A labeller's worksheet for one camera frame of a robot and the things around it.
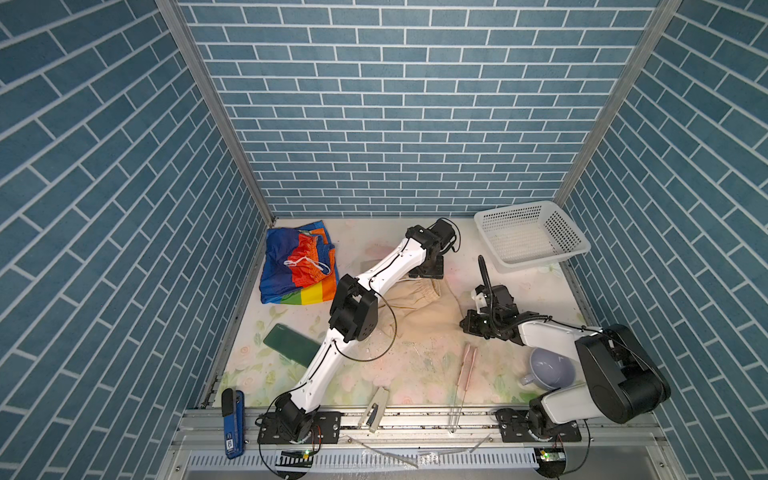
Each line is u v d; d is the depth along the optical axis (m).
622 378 0.44
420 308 0.92
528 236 1.16
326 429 0.74
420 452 0.71
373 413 0.75
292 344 0.87
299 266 1.00
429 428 0.75
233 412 0.72
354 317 0.60
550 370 0.82
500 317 0.72
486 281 0.79
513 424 0.74
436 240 0.72
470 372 0.80
